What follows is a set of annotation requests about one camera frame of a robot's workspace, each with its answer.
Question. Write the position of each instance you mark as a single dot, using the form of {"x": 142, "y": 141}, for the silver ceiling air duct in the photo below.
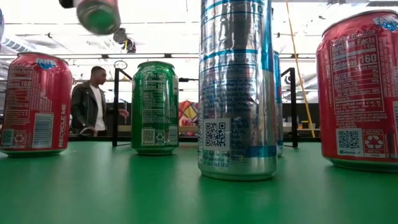
{"x": 14, "y": 45}

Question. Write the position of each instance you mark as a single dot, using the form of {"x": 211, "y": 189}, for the green Sprite soda can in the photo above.
{"x": 155, "y": 109}

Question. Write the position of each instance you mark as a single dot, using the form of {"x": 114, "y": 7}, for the small yellow black box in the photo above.
{"x": 304, "y": 125}

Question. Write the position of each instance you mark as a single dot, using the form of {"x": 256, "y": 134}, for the long ceiling light bar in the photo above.
{"x": 140, "y": 56}

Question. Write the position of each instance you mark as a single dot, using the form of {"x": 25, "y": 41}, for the green table mat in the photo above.
{"x": 93, "y": 193}

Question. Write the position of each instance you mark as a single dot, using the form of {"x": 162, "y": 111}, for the person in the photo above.
{"x": 84, "y": 105}

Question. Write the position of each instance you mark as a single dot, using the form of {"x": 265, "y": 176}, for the black partition panel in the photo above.
{"x": 302, "y": 113}
{"x": 120, "y": 107}

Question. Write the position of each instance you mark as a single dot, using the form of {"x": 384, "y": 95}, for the colourful patterned cloth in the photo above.
{"x": 188, "y": 115}

